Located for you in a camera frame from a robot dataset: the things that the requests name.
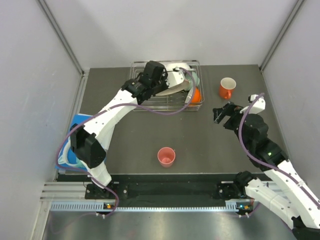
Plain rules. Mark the pink white floral plate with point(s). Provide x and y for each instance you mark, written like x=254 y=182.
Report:
x=171 y=91

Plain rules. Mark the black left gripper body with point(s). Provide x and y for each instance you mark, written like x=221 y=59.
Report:
x=158 y=86

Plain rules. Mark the mint green ceramic bowl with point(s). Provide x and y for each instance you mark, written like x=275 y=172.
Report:
x=195 y=77

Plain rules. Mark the chrome wire dish rack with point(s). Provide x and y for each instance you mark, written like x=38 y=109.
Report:
x=176 y=101

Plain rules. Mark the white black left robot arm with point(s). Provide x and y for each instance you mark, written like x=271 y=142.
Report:
x=88 y=140

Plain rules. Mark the blue white headphone box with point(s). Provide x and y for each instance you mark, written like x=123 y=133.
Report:
x=67 y=158

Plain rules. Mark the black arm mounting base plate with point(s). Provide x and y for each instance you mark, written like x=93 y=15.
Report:
x=169 y=190

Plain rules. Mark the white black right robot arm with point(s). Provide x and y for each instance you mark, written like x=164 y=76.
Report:
x=297 y=207

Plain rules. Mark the white orange bowl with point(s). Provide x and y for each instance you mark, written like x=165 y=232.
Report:
x=195 y=98

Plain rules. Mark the white fluted plate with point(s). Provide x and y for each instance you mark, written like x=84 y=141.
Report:
x=177 y=66

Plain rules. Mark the pink plastic cup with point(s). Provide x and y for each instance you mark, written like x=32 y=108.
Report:
x=166 y=156

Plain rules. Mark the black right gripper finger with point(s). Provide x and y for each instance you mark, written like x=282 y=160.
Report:
x=218 y=116
x=224 y=108

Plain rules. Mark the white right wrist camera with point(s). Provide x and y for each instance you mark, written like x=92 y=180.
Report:
x=258 y=106

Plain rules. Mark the aluminium frame rail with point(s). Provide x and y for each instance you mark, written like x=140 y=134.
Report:
x=54 y=192

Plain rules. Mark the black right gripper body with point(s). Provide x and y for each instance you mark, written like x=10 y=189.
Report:
x=234 y=121

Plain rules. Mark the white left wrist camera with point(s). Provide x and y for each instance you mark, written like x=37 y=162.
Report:
x=177 y=79

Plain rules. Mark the orange ceramic mug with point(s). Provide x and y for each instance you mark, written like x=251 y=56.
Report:
x=227 y=87

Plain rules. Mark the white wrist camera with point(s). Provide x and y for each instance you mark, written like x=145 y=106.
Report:
x=177 y=79
x=258 y=106

